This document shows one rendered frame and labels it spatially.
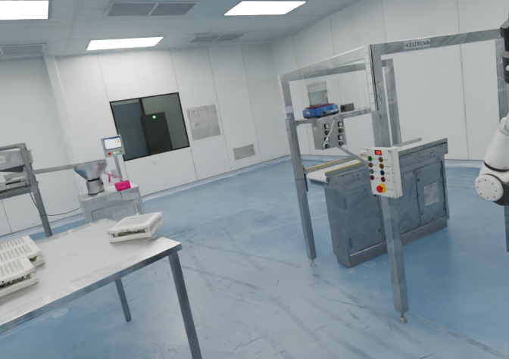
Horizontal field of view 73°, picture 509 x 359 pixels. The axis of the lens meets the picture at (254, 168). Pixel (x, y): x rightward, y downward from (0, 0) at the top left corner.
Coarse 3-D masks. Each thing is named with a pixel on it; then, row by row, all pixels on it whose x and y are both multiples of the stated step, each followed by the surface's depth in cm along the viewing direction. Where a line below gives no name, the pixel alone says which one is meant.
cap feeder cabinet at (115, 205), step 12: (108, 192) 396; (120, 192) 394; (132, 192) 401; (84, 204) 375; (96, 204) 381; (108, 204) 388; (120, 204) 394; (132, 204) 401; (84, 216) 401; (96, 216) 381; (108, 216) 388; (120, 216) 395; (132, 216) 402
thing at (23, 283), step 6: (36, 276) 156; (18, 282) 154; (24, 282) 153; (30, 282) 154; (0, 288) 151; (6, 288) 149; (12, 288) 150; (18, 288) 151; (0, 294) 147; (6, 294) 148
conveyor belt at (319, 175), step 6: (414, 144) 321; (420, 144) 316; (438, 144) 303; (348, 162) 294; (354, 162) 289; (330, 168) 283; (336, 168) 279; (354, 168) 268; (312, 174) 274; (318, 174) 269; (324, 174) 265; (336, 174) 261; (318, 180) 267; (324, 180) 258
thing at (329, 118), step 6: (336, 114) 253; (342, 114) 253; (348, 114) 255; (354, 114) 257; (360, 114) 259; (300, 120) 267; (306, 120) 259; (312, 120) 252; (318, 120) 245; (324, 120) 247; (330, 120) 249
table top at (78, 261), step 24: (48, 240) 222; (72, 240) 212; (96, 240) 203; (144, 240) 187; (168, 240) 180; (48, 264) 177; (72, 264) 171; (96, 264) 165; (120, 264) 159; (144, 264) 160; (24, 288) 152; (48, 288) 148; (72, 288) 143; (96, 288) 146; (0, 312) 133; (24, 312) 130
